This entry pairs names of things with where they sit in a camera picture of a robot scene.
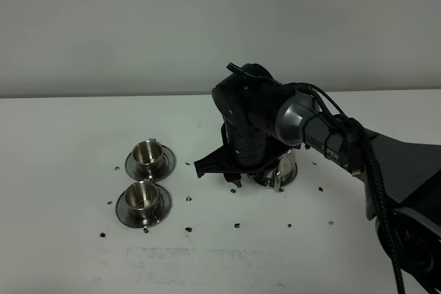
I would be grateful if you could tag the stainless steel teacup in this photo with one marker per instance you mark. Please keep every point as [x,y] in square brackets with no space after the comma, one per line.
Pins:
[148,154]
[142,196]

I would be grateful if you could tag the stainless steel saucer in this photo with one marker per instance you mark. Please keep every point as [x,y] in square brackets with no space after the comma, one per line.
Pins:
[144,219]
[159,174]

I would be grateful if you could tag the stainless steel teapot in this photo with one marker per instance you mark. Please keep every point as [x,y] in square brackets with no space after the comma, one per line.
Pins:
[282,175]

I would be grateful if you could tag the near stainless steel saucer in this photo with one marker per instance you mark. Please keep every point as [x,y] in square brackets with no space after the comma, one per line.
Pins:
[144,219]

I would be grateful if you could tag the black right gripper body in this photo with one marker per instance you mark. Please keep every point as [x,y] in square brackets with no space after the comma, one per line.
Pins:
[244,151]

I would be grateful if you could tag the near stainless steel teacup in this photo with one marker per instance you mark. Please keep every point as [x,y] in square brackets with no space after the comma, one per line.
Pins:
[142,196]

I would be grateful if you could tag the far stainless steel saucer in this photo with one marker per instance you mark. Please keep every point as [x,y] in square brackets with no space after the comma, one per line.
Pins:
[159,174]

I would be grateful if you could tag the far stainless steel teacup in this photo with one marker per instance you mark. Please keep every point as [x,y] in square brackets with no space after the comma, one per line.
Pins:
[148,154]

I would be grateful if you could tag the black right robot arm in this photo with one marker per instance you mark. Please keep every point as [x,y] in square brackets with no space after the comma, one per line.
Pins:
[263,119]

